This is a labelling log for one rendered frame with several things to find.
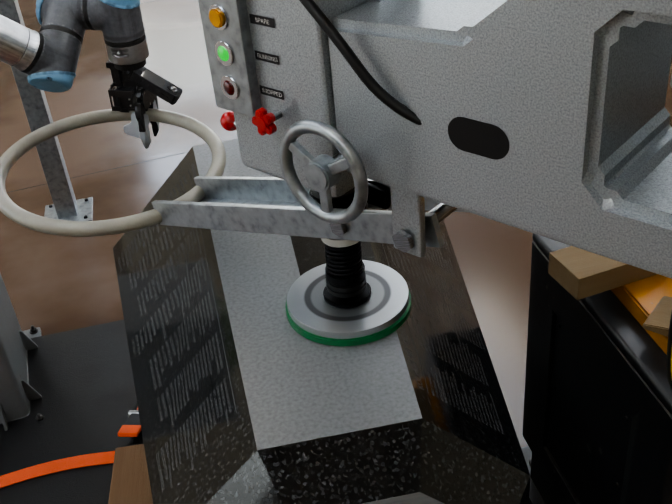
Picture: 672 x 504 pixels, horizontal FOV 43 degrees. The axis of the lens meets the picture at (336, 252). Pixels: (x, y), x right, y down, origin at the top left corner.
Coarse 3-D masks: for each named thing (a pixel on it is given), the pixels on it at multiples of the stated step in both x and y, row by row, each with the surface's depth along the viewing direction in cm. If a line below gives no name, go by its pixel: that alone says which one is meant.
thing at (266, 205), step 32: (224, 192) 168; (256, 192) 161; (288, 192) 154; (160, 224) 168; (192, 224) 160; (224, 224) 153; (256, 224) 146; (288, 224) 140; (320, 224) 135; (352, 224) 130; (384, 224) 125
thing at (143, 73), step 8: (136, 72) 192; (144, 72) 193; (152, 72) 195; (136, 80) 192; (144, 80) 192; (152, 80) 193; (160, 80) 194; (144, 88) 193; (152, 88) 193; (160, 88) 192; (168, 88) 193; (176, 88) 195; (160, 96) 194; (168, 96) 193; (176, 96) 193
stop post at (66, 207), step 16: (0, 0) 307; (16, 0) 314; (16, 16) 312; (16, 80) 324; (32, 96) 328; (32, 112) 332; (48, 112) 336; (32, 128) 335; (48, 144) 340; (48, 160) 343; (64, 160) 353; (48, 176) 347; (64, 176) 348; (64, 192) 352; (48, 208) 366; (64, 208) 356; (80, 208) 364
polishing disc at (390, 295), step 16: (320, 272) 155; (368, 272) 154; (384, 272) 154; (304, 288) 152; (320, 288) 151; (384, 288) 150; (400, 288) 149; (288, 304) 148; (304, 304) 148; (320, 304) 147; (368, 304) 146; (384, 304) 146; (400, 304) 146; (304, 320) 144; (320, 320) 144; (336, 320) 143; (352, 320) 143; (368, 320) 143; (384, 320) 142; (336, 336) 141; (352, 336) 141
